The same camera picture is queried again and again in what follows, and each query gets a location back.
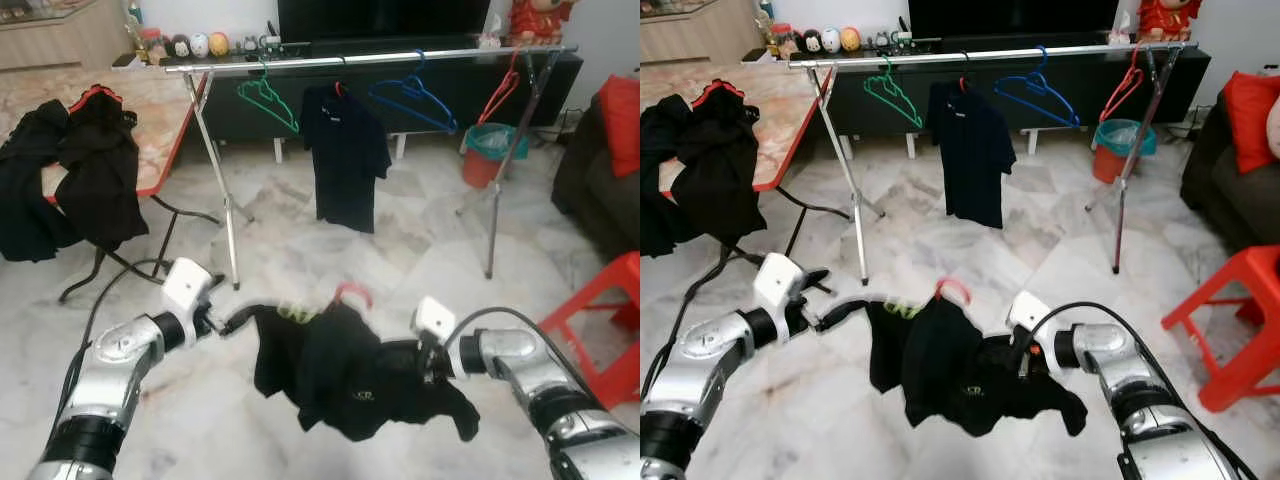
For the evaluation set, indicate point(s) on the orange plastic bucket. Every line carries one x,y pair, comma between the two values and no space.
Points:
478,170
1108,165

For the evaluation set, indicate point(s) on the white tissue box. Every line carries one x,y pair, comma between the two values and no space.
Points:
1122,35
490,40

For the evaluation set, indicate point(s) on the teal plastic bin liner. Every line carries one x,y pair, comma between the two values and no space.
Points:
490,140
1120,135

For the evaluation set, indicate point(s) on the black soundbar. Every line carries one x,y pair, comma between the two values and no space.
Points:
400,45
1030,42

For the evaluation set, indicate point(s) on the silver metal clothes rack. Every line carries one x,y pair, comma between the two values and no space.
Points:
980,55
350,60

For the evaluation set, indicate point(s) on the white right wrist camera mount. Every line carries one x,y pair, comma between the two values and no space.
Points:
1027,312
433,320

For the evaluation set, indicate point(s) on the red fortune god statue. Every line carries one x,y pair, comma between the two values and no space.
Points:
535,20
1165,18

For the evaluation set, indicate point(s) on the black television console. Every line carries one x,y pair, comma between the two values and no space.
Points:
1195,80
570,80

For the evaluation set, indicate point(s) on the light wooden sideboard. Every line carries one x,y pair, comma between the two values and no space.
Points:
690,40
60,45

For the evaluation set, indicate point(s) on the black t-shirt red collar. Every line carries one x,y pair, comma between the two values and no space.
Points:
100,180
720,170

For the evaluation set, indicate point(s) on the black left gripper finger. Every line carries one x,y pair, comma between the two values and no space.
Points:
240,318
814,279
222,285
842,310

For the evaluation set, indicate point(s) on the black flat screen television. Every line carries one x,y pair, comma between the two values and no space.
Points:
380,18
1010,15

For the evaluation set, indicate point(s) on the red cushion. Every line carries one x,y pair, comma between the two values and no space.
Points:
622,125
1250,120

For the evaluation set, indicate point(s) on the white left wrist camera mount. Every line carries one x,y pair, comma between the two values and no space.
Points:
185,285
778,282

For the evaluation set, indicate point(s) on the jar with red lid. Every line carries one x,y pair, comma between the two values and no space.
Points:
152,42
782,38

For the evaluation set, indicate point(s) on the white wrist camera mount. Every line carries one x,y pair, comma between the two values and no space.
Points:
778,282
1027,312
433,320
185,285

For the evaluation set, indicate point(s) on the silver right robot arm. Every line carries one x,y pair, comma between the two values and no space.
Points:
520,360
1110,350

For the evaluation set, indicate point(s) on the blue plastic hanger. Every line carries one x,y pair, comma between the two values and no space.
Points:
1068,120
445,125

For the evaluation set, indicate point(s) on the navy blue t-shirt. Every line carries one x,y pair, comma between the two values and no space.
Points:
345,160
970,150

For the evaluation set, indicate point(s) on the red plastic stool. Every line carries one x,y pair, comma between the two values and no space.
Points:
1240,275
610,290

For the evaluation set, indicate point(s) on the dark grey fabric sofa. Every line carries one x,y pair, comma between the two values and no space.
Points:
1230,200
600,200

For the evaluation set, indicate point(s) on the green plastic hanger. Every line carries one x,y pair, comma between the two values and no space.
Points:
915,118
290,122

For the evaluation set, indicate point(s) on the marble top folding table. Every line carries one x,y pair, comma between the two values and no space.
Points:
780,110
150,110

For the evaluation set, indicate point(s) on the black white plush toy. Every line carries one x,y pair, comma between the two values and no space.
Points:
181,45
812,42

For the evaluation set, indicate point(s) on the black garment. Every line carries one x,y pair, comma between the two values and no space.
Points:
340,370
950,370

